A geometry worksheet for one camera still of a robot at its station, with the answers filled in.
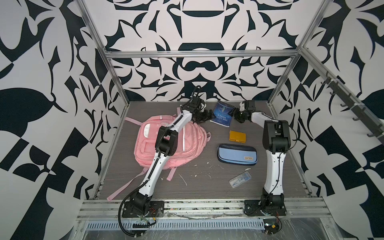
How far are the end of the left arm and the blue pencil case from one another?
0.20 metres

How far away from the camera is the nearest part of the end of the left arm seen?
0.87m

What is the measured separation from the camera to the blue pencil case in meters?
0.89
